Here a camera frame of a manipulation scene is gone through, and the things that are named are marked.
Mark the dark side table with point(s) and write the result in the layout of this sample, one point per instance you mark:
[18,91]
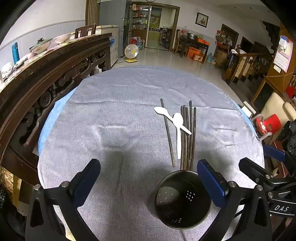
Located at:
[186,42]

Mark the framed wall picture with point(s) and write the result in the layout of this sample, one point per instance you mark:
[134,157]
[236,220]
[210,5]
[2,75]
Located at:
[201,19]

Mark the dark chopstick one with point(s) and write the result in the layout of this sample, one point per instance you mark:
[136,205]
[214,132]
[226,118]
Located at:
[182,145]

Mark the red plastic stool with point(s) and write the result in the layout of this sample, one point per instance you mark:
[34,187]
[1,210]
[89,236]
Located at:
[270,125]

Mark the dark chopstick separate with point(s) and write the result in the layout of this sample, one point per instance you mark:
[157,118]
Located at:
[173,162]

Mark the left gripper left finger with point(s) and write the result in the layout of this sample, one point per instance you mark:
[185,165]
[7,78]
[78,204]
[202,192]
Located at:
[43,222]

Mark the orange box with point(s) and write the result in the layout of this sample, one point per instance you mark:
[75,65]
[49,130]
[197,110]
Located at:
[193,51]

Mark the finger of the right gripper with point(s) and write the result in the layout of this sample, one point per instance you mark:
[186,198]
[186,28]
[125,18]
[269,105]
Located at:
[274,153]
[256,173]

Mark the gray table cloth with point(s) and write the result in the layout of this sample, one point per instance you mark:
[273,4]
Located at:
[111,117]

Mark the water jug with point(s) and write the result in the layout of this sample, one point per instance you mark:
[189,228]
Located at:
[209,58]

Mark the lidded green ceramic bowl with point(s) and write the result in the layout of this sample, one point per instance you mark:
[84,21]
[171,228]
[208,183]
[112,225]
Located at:
[41,46]

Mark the gray refrigerator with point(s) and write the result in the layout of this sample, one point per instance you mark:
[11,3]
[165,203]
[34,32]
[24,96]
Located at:
[115,13]

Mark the blue thermos bottle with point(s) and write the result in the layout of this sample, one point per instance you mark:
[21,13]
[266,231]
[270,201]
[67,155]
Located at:
[15,52]

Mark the blue under cloth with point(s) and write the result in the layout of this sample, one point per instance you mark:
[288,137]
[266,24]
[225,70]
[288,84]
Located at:
[51,119]

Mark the wooden chair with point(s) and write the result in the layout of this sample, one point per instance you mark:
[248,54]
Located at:
[83,31]

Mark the dark chopstick two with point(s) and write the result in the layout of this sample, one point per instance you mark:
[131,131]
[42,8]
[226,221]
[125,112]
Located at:
[185,139]

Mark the white chest freezer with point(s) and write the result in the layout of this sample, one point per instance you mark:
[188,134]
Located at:
[111,44]

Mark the dark chopstick five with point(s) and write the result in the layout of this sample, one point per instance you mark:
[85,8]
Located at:
[194,137]

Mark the carved dark wooden sideboard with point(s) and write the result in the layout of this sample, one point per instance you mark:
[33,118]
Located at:
[29,95]

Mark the cream armchair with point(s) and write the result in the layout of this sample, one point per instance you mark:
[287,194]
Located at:
[283,110]

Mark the dark chopstick four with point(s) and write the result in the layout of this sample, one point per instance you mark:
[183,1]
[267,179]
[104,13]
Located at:
[191,129]

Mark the white spoon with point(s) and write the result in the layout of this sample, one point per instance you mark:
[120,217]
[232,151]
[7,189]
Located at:
[178,130]
[171,119]

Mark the metal utensil holder cup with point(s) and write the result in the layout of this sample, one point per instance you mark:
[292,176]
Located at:
[180,201]

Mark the dark chopstick three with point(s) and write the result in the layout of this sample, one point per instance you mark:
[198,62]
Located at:
[188,139]

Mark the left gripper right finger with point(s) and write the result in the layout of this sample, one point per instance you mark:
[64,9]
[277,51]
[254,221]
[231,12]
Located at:
[250,205]

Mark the round electric heater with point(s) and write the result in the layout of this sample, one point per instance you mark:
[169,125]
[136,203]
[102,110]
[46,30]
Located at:
[131,52]

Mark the wall calendar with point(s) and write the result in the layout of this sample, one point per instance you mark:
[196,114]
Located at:
[283,54]

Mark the pink ceramic bowl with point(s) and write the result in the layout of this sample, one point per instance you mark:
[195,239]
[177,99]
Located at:
[61,39]

